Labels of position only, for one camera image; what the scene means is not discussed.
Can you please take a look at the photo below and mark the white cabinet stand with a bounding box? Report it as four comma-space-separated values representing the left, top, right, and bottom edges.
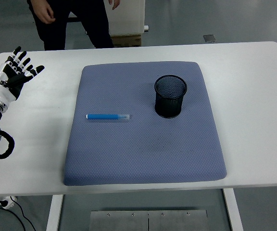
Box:
103, 0, 150, 37

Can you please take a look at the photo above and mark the brown cardboard box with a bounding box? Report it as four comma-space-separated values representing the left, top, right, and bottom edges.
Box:
111, 34, 142, 48

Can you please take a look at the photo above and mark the blue-grey textured mat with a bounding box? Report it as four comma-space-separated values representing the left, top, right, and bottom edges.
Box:
63, 61, 227, 186

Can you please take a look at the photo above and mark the person's hand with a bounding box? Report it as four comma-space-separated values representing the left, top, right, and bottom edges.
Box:
108, 0, 121, 11
31, 0, 56, 25

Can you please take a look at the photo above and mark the blue marker pen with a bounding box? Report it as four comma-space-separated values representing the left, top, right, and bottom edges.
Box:
85, 114, 131, 122

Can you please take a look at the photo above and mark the black mesh pen holder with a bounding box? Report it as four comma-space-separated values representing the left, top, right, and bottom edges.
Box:
154, 75, 188, 119

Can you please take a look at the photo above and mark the grey metal plate with screws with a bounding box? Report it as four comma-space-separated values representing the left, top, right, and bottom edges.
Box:
89, 209, 208, 231

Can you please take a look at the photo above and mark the white power strip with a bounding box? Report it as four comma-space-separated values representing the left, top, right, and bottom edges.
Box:
0, 195, 18, 209

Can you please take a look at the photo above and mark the person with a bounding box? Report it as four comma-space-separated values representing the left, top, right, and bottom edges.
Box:
26, 0, 121, 51

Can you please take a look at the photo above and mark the white table leg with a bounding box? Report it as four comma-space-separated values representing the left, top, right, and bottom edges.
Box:
46, 194, 64, 231
222, 188, 244, 231

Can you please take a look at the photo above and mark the black floor cable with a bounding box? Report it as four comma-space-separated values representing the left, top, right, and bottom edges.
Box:
0, 197, 37, 231

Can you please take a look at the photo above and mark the grey floor socket cover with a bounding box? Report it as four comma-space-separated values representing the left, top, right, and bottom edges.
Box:
202, 34, 218, 43

